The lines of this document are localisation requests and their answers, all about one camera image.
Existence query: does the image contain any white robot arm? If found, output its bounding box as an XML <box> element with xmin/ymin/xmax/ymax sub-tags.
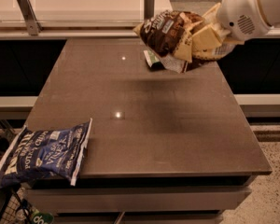
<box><xmin>192</xmin><ymin>0</ymin><xmax>280</xmax><ymax>61</ymax></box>

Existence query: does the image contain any blue chip bag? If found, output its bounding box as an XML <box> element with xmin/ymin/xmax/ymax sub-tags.
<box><xmin>0</xmin><ymin>119</ymin><xmax>92</xmax><ymax>189</ymax></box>

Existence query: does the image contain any wire basket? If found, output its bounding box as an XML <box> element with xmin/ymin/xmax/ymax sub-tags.
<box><xmin>0</xmin><ymin>190</ymin><xmax>21</xmax><ymax>224</ymax></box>

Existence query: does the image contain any metal railing bracket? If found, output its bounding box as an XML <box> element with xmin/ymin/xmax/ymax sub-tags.
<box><xmin>17</xmin><ymin>0</ymin><xmax>42</xmax><ymax>35</ymax></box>
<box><xmin>144</xmin><ymin>0</ymin><xmax>155</xmax><ymax>20</ymax></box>

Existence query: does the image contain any green package in basket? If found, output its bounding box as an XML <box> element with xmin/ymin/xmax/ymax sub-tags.
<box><xmin>30</xmin><ymin>208</ymin><xmax>54</xmax><ymax>224</ymax></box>

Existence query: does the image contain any green chip bag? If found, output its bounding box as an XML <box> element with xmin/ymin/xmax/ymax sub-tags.
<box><xmin>144</xmin><ymin>49</ymin><xmax>161</xmax><ymax>68</ymax></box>

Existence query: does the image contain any brown chip bag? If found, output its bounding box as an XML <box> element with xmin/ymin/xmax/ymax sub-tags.
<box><xmin>133</xmin><ymin>9</ymin><xmax>209</xmax><ymax>74</ymax></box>

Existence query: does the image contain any left metal railing bracket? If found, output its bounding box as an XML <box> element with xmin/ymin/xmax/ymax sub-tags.
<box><xmin>17</xmin><ymin>0</ymin><xmax>42</xmax><ymax>35</ymax></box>

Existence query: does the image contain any middle metal railing bracket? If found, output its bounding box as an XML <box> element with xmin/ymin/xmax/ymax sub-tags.
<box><xmin>144</xmin><ymin>0</ymin><xmax>155</xmax><ymax>20</ymax></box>

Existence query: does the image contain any grey drawer cabinet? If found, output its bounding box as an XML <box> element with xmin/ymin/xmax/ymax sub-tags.
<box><xmin>22</xmin><ymin>175</ymin><xmax>259</xmax><ymax>224</ymax></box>

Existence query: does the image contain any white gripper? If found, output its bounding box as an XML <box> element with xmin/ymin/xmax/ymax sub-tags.
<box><xmin>192</xmin><ymin>0</ymin><xmax>271</xmax><ymax>61</ymax></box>

